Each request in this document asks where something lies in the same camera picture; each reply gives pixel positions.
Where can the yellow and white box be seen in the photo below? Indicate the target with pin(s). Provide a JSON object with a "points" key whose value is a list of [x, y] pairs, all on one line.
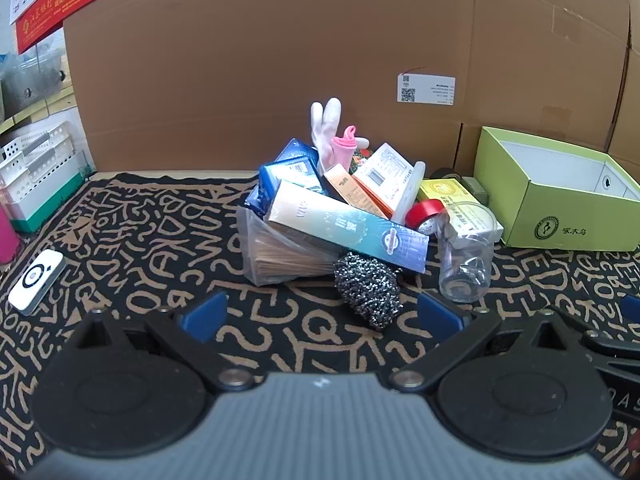
{"points": [[445, 191]]}

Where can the steel wool scrubber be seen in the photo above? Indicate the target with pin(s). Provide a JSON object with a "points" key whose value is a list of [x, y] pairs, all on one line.
{"points": [[367, 290]]}

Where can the white shipping label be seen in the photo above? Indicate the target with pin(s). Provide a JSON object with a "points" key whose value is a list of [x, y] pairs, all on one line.
{"points": [[426, 89]]}

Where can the red and white wall calendar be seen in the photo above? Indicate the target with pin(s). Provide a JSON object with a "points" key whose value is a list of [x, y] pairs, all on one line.
{"points": [[50, 5]]}

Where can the blue box with round print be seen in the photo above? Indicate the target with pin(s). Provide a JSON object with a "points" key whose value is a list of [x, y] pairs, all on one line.
{"points": [[295, 150]]}

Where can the brown cardboard sheet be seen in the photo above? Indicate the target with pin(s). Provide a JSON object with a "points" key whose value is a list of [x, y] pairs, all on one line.
{"points": [[250, 60]]}

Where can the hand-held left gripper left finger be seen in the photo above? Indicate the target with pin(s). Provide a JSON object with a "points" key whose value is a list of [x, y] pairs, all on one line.
{"points": [[205, 312]]}

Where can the black tape roll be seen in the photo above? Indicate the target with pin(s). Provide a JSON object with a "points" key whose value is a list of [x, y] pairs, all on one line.
{"points": [[447, 174]]}

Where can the dark blue box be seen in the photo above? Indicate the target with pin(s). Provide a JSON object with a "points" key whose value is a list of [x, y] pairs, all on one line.
{"points": [[287, 177]]}

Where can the clear bag of wooden chopsticks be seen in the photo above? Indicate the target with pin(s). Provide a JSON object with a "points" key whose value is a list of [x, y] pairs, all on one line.
{"points": [[280, 260]]}

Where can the pale yellow box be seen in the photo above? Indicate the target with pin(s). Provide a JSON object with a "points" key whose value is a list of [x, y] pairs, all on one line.
{"points": [[50, 105]]}

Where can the translucent plastic lid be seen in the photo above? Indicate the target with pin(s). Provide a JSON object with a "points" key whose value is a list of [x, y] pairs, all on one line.
{"points": [[410, 190]]}

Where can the small white flat device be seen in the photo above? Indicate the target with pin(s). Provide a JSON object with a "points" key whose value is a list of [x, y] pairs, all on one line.
{"points": [[35, 282]]}

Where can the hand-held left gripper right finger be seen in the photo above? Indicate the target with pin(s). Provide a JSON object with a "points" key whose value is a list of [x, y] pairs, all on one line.
{"points": [[440, 316]]}

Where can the red tape roll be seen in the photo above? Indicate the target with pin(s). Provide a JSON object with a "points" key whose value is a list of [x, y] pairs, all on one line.
{"points": [[422, 212]]}

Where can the white glove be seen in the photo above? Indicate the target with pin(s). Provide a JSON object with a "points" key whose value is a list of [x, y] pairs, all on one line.
{"points": [[325, 130]]}

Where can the white box with orange edge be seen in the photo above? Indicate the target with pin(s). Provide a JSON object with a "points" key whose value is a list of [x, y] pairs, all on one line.
{"points": [[382, 170]]}

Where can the slim copper box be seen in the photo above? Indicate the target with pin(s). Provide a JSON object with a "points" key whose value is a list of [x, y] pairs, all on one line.
{"points": [[350, 187]]}

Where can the white slotted plastic basket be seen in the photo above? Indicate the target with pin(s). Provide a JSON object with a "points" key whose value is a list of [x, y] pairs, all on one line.
{"points": [[40, 175]]}

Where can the long teal box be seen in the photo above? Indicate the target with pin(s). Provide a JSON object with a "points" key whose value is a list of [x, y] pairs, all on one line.
{"points": [[345, 227]]}

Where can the black mat with tan letters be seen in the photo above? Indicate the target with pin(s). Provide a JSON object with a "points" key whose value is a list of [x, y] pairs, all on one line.
{"points": [[150, 270]]}

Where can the small olive box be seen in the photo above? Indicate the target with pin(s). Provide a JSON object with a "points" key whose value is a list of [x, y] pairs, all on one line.
{"points": [[475, 189]]}

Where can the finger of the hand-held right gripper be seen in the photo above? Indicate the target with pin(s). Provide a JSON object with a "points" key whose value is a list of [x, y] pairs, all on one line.
{"points": [[632, 305], [610, 342]]}

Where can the light green cardboard box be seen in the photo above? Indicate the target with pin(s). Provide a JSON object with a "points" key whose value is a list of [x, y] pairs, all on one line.
{"points": [[565, 220]]}

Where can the clear glass jar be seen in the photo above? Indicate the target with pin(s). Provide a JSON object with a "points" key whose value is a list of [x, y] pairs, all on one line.
{"points": [[465, 265]]}

